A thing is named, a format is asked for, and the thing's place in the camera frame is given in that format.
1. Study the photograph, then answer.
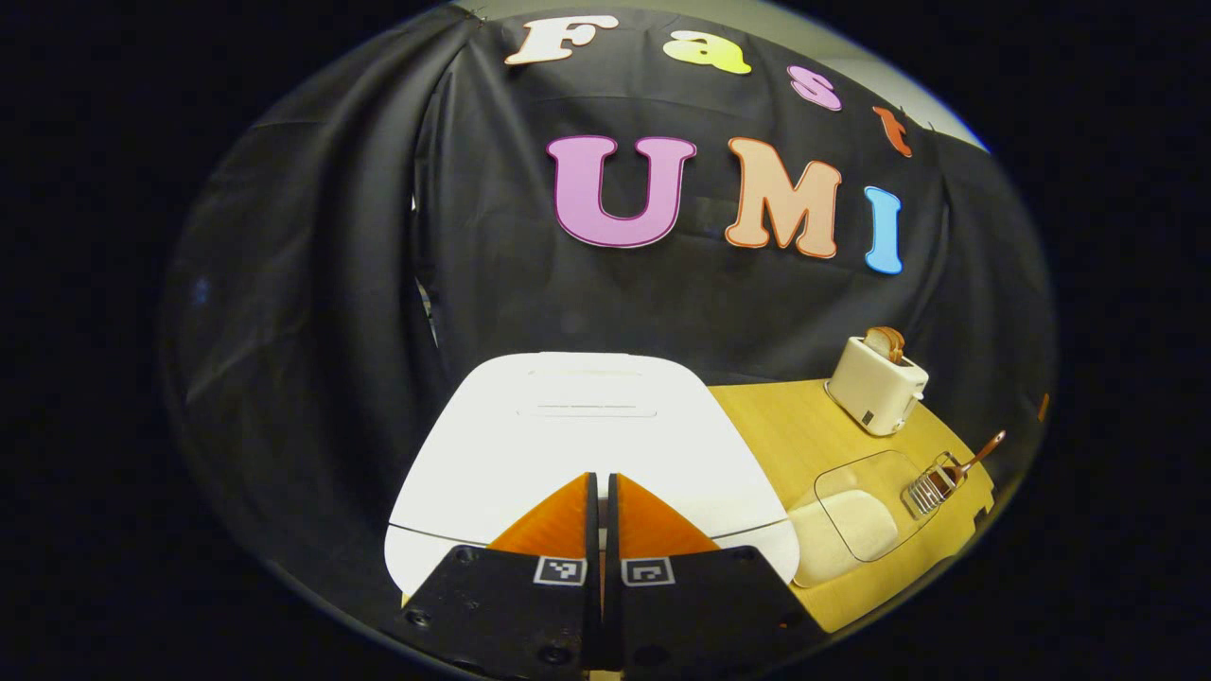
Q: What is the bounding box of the white toaster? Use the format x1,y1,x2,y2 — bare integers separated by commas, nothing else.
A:
825,336,930,437

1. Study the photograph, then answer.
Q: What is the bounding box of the clear plastic box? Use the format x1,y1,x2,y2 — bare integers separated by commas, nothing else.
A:
787,450,947,589

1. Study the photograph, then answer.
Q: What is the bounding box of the white rice cooker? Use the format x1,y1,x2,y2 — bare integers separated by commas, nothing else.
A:
383,352,800,599

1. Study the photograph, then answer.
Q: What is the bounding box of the brown wooden spoon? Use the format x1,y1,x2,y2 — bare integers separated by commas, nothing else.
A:
932,430,1007,493

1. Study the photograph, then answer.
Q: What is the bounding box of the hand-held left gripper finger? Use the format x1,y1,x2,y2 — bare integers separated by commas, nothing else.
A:
605,471,824,681
393,471,604,681

